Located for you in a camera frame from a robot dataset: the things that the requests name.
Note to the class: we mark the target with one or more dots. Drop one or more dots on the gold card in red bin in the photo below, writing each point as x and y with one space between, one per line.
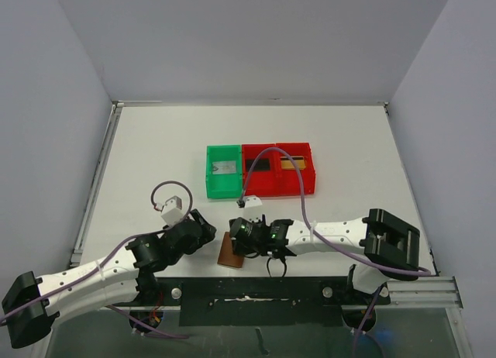
296 162

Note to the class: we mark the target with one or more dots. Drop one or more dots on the red plastic bin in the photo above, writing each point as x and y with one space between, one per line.
263 183
287 180

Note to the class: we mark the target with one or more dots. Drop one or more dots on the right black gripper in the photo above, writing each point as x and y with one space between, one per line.
240 248

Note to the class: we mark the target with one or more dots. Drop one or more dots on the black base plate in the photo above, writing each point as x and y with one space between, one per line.
254 301

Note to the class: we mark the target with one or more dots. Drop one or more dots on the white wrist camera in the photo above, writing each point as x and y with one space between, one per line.
251 207
170 210

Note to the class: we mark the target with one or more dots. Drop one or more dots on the brown leather card holder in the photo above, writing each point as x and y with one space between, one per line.
227 257

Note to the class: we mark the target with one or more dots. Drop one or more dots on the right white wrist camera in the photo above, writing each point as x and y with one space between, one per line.
251 207

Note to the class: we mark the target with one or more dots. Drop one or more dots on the black card in red bin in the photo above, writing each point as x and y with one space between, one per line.
262 164

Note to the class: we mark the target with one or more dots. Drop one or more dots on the middle red plastic bin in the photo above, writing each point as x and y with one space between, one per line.
263 183

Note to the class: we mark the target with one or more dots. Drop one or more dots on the green plastic bin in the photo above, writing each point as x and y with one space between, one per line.
224 175

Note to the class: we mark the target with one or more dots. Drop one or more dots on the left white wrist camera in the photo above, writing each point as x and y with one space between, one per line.
170 210

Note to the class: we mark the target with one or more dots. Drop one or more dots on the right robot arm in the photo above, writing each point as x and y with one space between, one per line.
382 245

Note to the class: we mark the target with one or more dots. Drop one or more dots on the right red plastic bin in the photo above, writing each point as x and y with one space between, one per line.
287 180

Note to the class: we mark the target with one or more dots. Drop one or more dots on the silver card in green bin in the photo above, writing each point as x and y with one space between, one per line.
224 167

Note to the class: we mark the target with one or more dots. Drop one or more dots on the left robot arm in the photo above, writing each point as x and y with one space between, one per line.
33 305

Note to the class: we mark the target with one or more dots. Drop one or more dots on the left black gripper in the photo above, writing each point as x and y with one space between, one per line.
205 237

